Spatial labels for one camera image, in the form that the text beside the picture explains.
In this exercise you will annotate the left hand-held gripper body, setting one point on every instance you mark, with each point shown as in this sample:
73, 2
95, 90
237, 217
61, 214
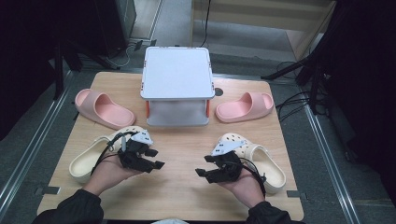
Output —
134, 155

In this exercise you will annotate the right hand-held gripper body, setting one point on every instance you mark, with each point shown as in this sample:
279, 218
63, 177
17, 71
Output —
227, 166

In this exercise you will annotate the cream perforated clog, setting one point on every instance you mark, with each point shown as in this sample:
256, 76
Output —
82, 163
269, 168

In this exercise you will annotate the pink foam slipper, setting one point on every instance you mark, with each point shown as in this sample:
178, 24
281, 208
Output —
109, 112
239, 110

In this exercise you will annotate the white two-tier shoe rack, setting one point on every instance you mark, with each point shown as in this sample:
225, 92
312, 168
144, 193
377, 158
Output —
177, 71

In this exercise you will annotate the person's right hand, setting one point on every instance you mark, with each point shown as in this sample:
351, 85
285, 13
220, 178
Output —
246, 189

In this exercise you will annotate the person's left hand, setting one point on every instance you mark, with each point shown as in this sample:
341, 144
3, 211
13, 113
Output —
106, 174

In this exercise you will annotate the dark round table grommet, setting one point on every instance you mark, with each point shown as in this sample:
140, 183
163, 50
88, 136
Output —
219, 91

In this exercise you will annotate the grey tape strip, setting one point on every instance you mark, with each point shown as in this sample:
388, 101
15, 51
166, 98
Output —
48, 190
295, 194

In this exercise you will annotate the black metal stand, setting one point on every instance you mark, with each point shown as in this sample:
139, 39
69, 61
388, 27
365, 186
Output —
58, 71
314, 81

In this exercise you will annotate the black cabinet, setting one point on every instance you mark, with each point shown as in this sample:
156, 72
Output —
115, 21

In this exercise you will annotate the dark curtain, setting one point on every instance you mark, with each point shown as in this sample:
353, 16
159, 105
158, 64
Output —
367, 77
21, 62

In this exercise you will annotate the light wooden cabinet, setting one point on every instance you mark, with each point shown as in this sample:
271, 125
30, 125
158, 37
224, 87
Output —
264, 18

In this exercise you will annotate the metal floor rail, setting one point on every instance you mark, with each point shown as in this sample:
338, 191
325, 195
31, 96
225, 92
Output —
330, 161
34, 146

